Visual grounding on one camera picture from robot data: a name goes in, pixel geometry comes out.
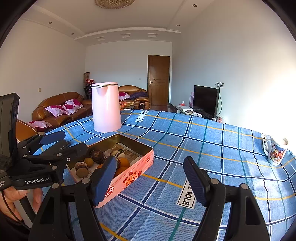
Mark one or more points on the striped cake roll slice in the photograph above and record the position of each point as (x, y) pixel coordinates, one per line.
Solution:
(81, 169)

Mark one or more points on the brown leather armchair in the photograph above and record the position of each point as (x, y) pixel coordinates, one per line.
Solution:
(133, 97)

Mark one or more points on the colourful printed ceramic mug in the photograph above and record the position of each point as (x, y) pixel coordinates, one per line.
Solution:
(275, 150)

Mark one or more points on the wall power socket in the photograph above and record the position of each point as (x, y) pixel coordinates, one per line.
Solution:
(219, 85)

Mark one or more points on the printed paper leaflet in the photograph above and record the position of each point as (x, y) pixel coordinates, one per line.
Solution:
(131, 155)

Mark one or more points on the small brown round fruit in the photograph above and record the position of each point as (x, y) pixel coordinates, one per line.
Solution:
(89, 162)

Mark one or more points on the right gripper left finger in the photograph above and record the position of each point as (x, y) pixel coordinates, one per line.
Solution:
(53, 220)

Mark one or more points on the large front orange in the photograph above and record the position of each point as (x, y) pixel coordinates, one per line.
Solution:
(124, 162)

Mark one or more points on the pink floral cushion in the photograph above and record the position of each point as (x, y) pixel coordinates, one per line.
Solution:
(67, 108)

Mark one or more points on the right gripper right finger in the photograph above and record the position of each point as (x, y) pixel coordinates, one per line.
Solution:
(245, 221)

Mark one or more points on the blue plaid tablecloth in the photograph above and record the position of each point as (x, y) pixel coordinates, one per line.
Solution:
(155, 205)

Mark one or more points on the round ceiling lamp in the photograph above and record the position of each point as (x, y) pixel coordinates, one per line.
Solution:
(113, 4)

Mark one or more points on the orange tangerine right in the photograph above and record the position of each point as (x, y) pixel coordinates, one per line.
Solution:
(120, 170)

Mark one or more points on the purple sweet potato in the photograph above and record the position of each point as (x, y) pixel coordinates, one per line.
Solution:
(115, 158)

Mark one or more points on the left hand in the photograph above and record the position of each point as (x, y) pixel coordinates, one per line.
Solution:
(11, 195)

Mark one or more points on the brown wooden door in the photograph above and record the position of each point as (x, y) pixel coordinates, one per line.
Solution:
(158, 81)

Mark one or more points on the pink electric kettle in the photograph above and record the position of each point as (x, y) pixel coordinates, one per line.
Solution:
(105, 107)

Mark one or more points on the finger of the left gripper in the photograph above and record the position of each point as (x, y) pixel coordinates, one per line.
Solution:
(52, 155)
(35, 142)

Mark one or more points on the black television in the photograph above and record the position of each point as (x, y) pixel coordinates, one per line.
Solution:
(206, 100)

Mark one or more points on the brown leather sofa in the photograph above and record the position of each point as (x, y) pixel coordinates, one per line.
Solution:
(41, 114)

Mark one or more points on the pink biscuit tin box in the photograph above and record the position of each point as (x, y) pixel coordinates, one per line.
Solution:
(122, 181)

